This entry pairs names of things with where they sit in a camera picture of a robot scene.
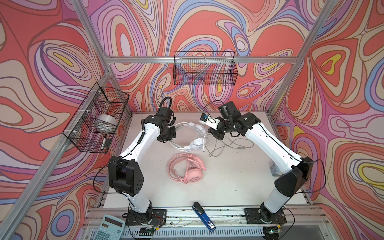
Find white headphones with grey cable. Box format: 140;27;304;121
168;121;254;158

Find pink headphones with cable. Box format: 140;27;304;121
167;153;207;184

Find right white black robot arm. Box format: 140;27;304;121
200;101;314;224

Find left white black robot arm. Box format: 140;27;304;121
108;107;176;225

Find white tape roll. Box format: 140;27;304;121
94;114;118;134

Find blue black stapler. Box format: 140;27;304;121
193;202;216;233

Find light green calculator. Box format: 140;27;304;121
92;215;125;240

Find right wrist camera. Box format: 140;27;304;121
199;113;220;130

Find black wire basket back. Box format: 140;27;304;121
173;50;238;86

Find black wire basket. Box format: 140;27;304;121
63;83;130;154
173;50;238;86

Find black wire basket left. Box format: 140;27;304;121
63;83;130;154

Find aluminium front rail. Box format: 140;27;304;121
76;207;337;240

